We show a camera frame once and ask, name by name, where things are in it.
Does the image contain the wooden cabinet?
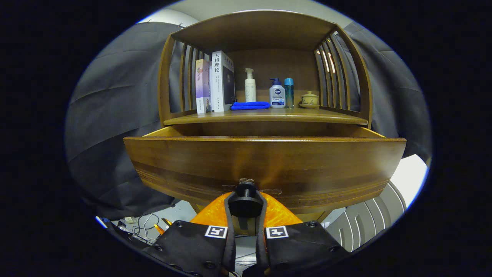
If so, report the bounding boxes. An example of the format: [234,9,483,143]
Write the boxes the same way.
[158,10,373,235]

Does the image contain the white pump bottle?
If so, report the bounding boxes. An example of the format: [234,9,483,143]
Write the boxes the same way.
[244,68,257,103]

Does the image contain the blue folded cloth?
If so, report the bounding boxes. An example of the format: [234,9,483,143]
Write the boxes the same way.
[230,101,271,111]

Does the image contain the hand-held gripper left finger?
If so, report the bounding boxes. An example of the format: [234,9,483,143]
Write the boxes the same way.
[142,191,236,277]

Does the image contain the teal slim bottle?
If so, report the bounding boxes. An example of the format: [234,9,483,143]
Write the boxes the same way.
[284,78,294,108]

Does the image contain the purple book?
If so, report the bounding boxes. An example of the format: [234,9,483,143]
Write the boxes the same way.
[195,59,212,114]

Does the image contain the wooden drawer with black knob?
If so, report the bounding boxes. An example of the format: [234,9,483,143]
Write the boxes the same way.
[123,126,407,227]

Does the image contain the thick white book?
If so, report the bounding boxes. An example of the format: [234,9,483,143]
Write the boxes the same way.
[211,50,236,113]

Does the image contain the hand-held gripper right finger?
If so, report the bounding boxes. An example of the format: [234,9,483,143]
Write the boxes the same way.
[256,191,350,277]

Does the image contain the wooden countertop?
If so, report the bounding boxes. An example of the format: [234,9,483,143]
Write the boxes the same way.
[163,107,369,125]

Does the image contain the clear bottle with blue pump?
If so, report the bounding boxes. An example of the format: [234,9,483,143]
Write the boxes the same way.
[269,78,286,108]

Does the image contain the beige lidded teacup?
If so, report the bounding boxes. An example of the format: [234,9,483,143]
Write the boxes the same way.
[299,91,320,109]

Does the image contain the black floor cables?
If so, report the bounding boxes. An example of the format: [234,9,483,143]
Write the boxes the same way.
[111,212,173,243]

